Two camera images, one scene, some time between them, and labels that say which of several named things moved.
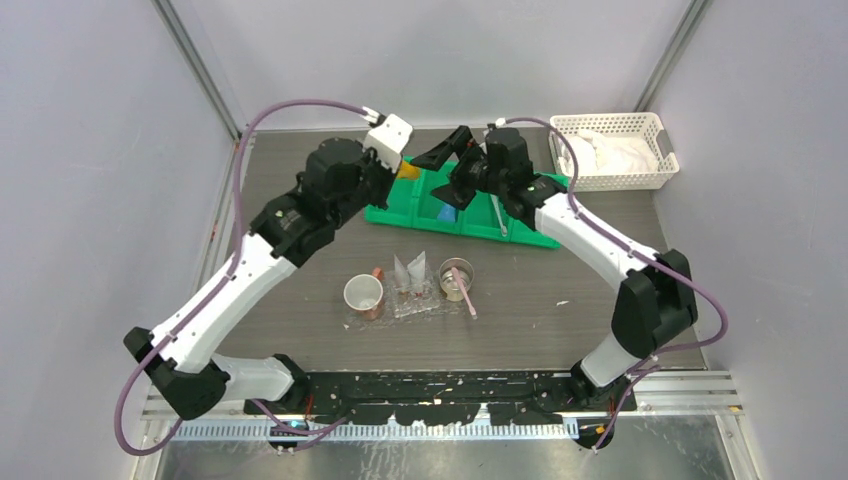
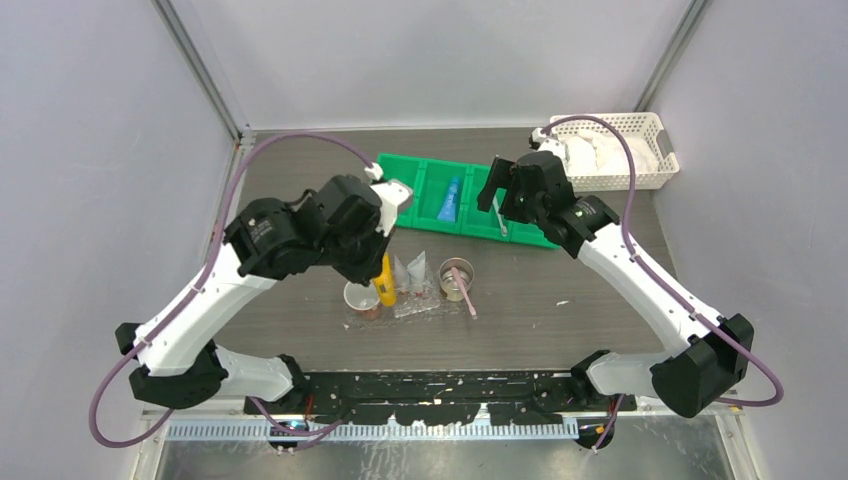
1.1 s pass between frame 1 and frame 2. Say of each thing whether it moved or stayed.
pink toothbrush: stayed
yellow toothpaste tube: moved
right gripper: moved
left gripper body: moved
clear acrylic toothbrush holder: stayed
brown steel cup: stayed
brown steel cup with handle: stayed
